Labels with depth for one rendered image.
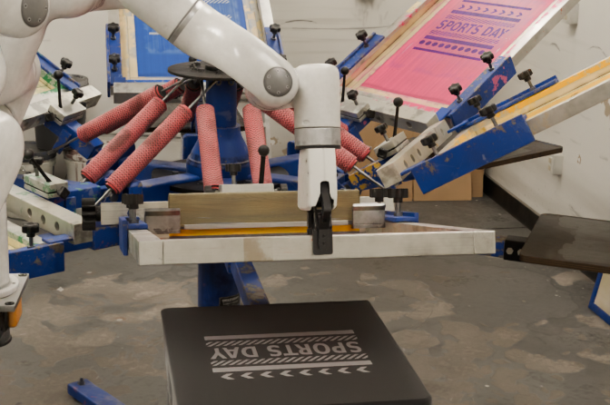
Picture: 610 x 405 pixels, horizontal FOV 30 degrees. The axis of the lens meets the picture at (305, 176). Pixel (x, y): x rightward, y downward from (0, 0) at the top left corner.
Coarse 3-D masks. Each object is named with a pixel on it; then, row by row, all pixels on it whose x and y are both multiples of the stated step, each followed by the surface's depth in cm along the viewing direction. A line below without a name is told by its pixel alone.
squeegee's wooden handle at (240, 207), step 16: (240, 192) 239; (256, 192) 240; (272, 192) 240; (288, 192) 241; (352, 192) 243; (192, 208) 237; (208, 208) 237; (224, 208) 238; (240, 208) 238; (256, 208) 239; (272, 208) 240; (288, 208) 240; (320, 208) 242; (336, 208) 242
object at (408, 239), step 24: (144, 240) 180; (168, 240) 178; (192, 240) 179; (216, 240) 179; (240, 240) 180; (264, 240) 181; (288, 240) 181; (336, 240) 183; (360, 240) 184; (384, 240) 184; (408, 240) 185; (432, 240) 186; (456, 240) 187; (480, 240) 187; (144, 264) 177
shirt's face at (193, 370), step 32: (192, 320) 232; (224, 320) 233; (256, 320) 233; (288, 320) 234; (320, 320) 234; (352, 320) 235; (192, 352) 216; (384, 352) 219; (192, 384) 203; (224, 384) 203; (256, 384) 204; (288, 384) 204; (320, 384) 204; (352, 384) 205; (384, 384) 205; (416, 384) 205
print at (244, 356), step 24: (216, 336) 224; (240, 336) 224; (264, 336) 225; (288, 336) 225; (312, 336) 226; (336, 336) 226; (216, 360) 213; (240, 360) 214; (264, 360) 214; (288, 360) 214; (312, 360) 215; (336, 360) 215; (360, 360) 215
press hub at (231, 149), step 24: (168, 72) 312; (192, 72) 309; (216, 72) 307; (216, 96) 314; (216, 120) 315; (240, 144) 318; (192, 168) 316; (192, 192) 306; (216, 264) 324; (216, 288) 326
